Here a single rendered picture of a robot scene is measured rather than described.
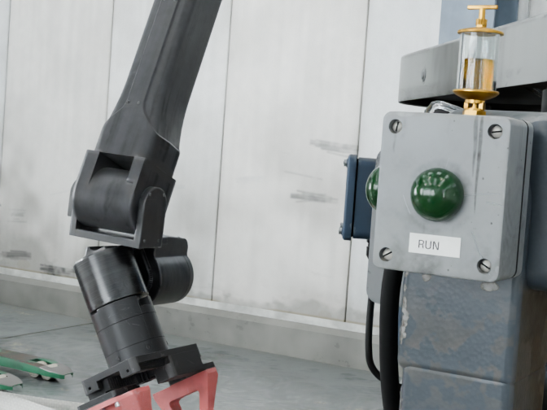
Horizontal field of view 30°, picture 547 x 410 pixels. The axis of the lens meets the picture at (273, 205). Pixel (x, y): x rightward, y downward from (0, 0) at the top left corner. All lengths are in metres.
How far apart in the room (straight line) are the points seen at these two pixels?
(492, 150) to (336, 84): 5.90
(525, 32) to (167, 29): 0.34
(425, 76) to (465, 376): 0.47
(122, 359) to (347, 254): 5.51
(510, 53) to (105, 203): 0.37
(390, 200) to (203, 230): 6.35
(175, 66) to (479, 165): 0.45
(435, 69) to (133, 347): 0.39
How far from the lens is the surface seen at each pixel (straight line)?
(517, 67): 0.81
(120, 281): 0.93
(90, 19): 7.61
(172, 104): 0.95
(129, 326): 0.92
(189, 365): 0.94
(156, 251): 0.98
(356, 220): 1.08
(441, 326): 0.63
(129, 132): 0.94
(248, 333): 6.74
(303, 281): 6.55
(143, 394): 0.88
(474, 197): 0.57
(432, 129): 0.58
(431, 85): 1.01
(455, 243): 0.57
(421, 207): 0.56
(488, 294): 0.61
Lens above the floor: 1.30
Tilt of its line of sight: 3 degrees down
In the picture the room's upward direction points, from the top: 4 degrees clockwise
